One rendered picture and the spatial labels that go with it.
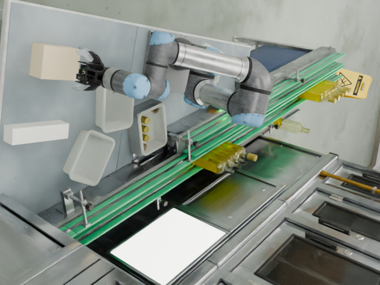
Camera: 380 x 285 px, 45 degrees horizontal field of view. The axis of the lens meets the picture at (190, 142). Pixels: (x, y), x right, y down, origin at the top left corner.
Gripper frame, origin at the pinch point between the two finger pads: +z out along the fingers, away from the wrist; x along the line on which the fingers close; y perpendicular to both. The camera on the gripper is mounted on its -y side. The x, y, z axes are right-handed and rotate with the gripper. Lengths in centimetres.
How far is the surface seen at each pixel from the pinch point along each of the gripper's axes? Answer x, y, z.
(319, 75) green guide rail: -8, -206, 1
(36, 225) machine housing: 52, 18, -12
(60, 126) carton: 24.7, -3.7, 11.2
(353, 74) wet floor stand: -11, -418, 56
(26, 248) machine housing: 56, 25, -18
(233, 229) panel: 61, -64, -39
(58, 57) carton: -2.1, 1.9, 9.7
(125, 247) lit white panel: 73, -28, -10
